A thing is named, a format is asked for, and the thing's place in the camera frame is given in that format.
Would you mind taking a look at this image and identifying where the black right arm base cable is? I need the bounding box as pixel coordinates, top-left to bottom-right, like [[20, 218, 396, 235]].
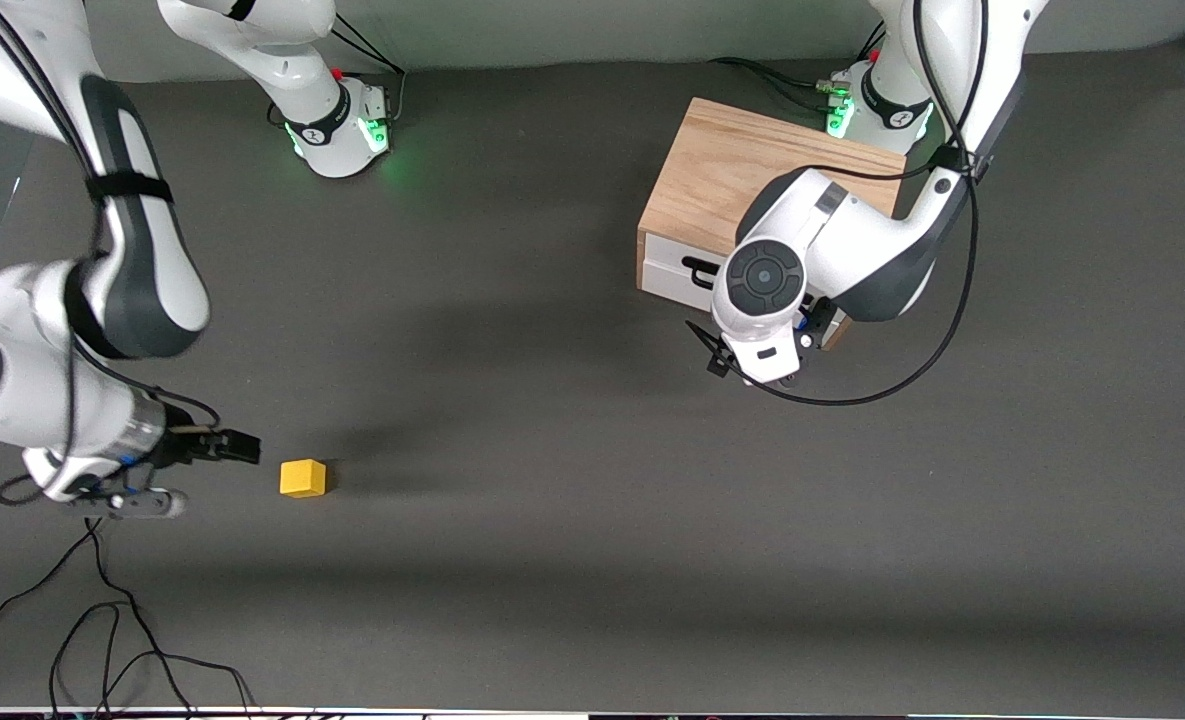
[[268, 15, 409, 129]]

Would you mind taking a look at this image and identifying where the white-fronted wooden drawer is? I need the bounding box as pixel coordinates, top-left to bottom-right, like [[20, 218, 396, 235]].
[[643, 232, 853, 349]]

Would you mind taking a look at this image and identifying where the thin black loose cable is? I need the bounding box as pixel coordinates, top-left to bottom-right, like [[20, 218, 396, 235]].
[[49, 600, 255, 717], [0, 515, 198, 717]]

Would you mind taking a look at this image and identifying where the black drawer handle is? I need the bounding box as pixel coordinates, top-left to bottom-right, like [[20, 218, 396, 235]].
[[682, 256, 729, 293]]

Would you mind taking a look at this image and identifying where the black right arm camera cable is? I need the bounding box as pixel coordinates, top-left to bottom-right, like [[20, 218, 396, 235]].
[[0, 0, 223, 506]]

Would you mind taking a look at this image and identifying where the black left arm base cable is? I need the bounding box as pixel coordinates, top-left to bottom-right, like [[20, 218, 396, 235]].
[[709, 20, 888, 113]]

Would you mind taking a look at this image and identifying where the wooden drawer cabinet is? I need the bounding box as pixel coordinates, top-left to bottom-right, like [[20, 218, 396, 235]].
[[636, 97, 907, 351]]

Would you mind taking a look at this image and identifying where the yellow cube block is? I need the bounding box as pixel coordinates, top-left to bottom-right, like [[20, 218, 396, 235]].
[[279, 459, 327, 498]]

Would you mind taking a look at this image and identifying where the black arm base cable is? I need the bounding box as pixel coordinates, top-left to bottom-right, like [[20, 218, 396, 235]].
[[268, 15, 409, 129], [709, 20, 888, 113]]

